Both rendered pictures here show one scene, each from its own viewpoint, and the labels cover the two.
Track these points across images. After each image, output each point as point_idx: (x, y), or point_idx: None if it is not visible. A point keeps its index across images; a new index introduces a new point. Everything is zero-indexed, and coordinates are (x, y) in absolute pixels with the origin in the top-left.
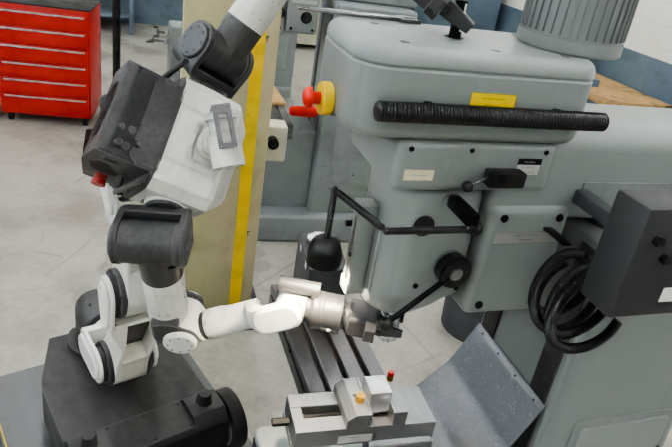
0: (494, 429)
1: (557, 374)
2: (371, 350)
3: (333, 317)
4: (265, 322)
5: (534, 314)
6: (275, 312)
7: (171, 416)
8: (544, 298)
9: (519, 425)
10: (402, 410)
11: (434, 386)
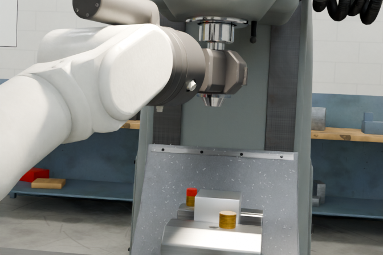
0: (266, 218)
1: (297, 108)
2: (52, 252)
3: (196, 52)
4: (128, 80)
5: None
6: (142, 45)
7: None
8: (244, 44)
9: (289, 190)
10: (259, 211)
11: (153, 244)
